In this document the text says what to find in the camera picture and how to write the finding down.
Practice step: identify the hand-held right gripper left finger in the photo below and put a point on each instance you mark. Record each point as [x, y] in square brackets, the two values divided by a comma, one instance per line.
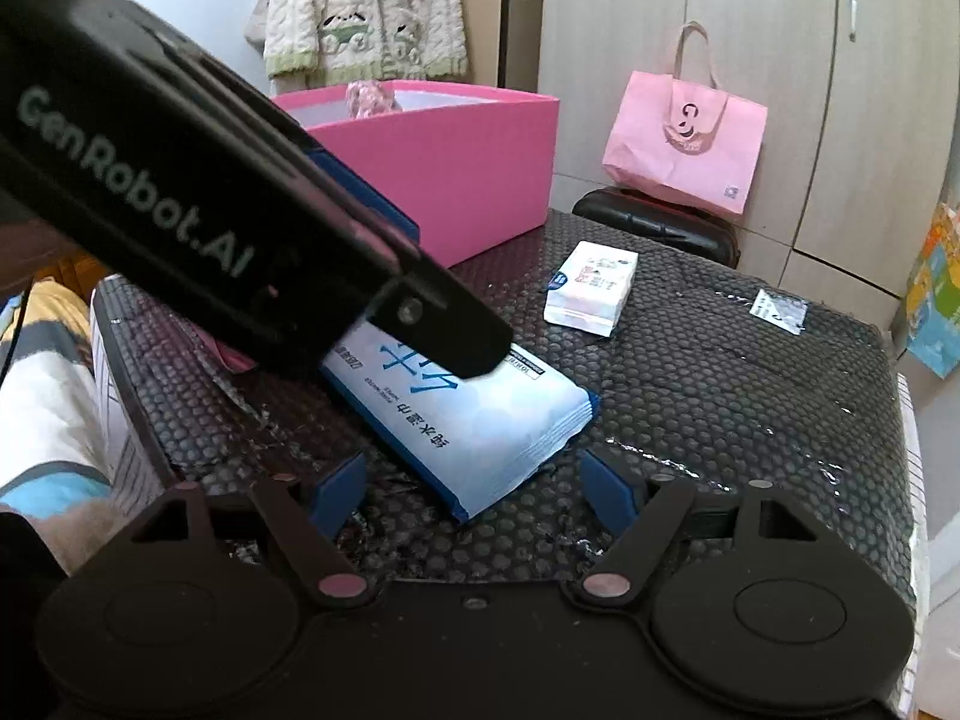
[339, 491]

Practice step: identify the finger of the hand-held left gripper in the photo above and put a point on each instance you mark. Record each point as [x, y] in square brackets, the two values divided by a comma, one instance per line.
[367, 191]
[450, 322]

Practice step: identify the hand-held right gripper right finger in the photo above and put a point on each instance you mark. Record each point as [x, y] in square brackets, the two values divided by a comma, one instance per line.
[611, 489]

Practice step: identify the pink floral cloth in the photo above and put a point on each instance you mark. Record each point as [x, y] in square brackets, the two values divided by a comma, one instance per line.
[371, 97]

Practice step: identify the pink cardboard box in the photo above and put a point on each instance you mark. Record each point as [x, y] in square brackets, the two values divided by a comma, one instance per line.
[465, 165]

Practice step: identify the blue wet wipes pack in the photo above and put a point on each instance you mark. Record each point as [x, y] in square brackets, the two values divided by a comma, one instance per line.
[480, 420]

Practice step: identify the white pocket tissue pack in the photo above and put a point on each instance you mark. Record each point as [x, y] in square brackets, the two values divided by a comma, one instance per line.
[592, 289]

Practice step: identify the cream knitted cardigan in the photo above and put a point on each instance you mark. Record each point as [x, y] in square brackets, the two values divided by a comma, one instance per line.
[360, 7]

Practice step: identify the white hanging bag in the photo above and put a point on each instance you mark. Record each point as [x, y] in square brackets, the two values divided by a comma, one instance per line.
[262, 7]

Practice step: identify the black suitcase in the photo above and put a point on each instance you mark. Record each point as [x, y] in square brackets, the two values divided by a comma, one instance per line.
[660, 229]

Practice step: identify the small white blue sachet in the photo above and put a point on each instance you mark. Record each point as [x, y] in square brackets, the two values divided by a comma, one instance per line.
[780, 310]

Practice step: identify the colourful patterned cloth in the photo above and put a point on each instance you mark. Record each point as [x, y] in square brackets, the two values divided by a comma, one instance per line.
[45, 405]

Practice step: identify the pink tote bag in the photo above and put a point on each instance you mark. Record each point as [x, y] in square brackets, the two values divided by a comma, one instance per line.
[682, 142]

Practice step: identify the colourful gift bag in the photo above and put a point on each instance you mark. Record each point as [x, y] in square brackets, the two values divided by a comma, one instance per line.
[934, 300]

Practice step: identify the beige wardrobe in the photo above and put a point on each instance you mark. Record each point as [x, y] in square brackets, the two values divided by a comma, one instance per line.
[810, 90]

